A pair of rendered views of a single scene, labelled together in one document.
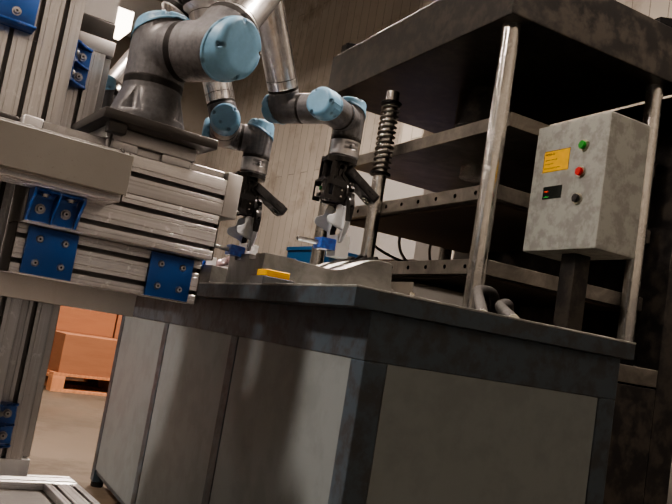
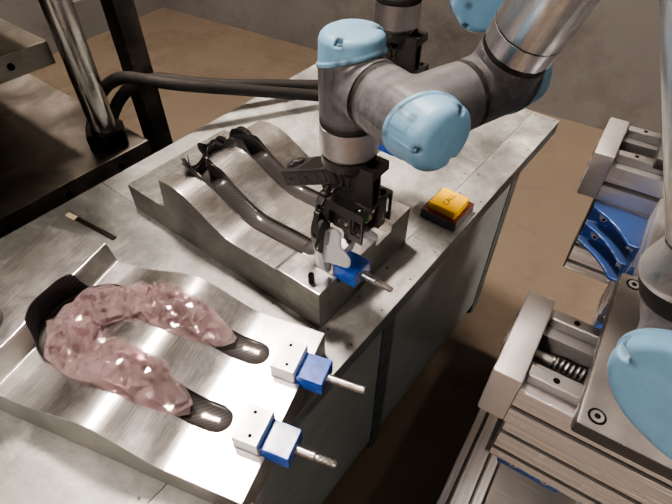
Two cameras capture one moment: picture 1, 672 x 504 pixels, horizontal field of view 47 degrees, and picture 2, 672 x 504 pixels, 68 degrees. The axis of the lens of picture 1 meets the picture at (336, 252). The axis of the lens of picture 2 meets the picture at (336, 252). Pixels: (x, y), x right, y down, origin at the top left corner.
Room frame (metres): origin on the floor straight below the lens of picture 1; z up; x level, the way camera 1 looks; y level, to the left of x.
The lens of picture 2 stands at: (2.34, 0.74, 1.48)
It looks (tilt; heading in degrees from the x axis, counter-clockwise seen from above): 46 degrees down; 245
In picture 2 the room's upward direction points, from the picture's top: straight up
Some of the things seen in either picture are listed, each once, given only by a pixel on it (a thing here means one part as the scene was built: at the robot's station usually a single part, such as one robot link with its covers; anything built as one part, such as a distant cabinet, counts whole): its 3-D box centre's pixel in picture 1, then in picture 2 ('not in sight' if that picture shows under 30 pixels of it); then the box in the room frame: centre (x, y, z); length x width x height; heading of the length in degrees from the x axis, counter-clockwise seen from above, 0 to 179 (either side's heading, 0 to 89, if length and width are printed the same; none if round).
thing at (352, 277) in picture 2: (231, 250); (357, 271); (2.09, 0.28, 0.90); 0.13 x 0.05 x 0.05; 117
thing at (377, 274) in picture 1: (327, 279); (262, 198); (2.16, 0.01, 0.87); 0.50 x 0.26 x 0.14; 117
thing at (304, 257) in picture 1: (322, 264); not in sight; (6.74, 0.10, 1.37); 0.58 x 0.43 x 0.23; 33
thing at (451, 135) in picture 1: (487, 166); not in sight; (3.12, -0.56, 1.52); 1.10 x 0.70 x 0.05; 27
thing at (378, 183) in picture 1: (368, 246); not in sight; (3.09, -0.12, 1.10); 0.05 x 0.05 x 1.30
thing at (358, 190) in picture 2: (246, 195); (352, 190); (2.10, 0.27, 1.05); 0.09 x 0.08 x 0.12; 117
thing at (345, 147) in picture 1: (344, 151); (398, 13); (1.90, 0.02, 1.17); 0.08 x 0.08 x 0.05
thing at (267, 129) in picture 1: (257, 140); (352, 78); (2.10, 0.26, 1.21); 0.09 x 0.08 x 0.11; 99
